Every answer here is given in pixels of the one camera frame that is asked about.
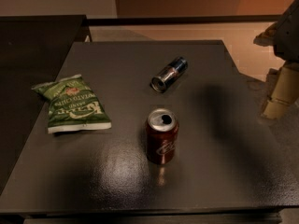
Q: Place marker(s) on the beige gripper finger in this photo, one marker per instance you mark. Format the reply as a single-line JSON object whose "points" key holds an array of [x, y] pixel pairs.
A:
{"points": [[266, 38], [283, 92]]}

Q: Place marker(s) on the blue silver Red Bull can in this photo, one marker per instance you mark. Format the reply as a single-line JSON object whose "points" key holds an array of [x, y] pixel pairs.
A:
{"points": [[169, 75]]}

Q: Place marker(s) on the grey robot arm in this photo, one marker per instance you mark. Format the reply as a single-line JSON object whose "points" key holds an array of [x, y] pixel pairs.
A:
{"points": [[283, 37]]}

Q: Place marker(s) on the red Coca-Cola can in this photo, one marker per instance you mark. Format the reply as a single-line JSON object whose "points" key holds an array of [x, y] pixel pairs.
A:
{"points": [[161, 135]]}

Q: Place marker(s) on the green potato chips bag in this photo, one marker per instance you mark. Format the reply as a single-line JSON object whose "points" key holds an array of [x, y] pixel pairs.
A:
{"points": [[73, 106]]}

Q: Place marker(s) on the dark side table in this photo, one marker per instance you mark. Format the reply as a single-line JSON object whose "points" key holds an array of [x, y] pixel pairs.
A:
{"points": [[32, 51]]}

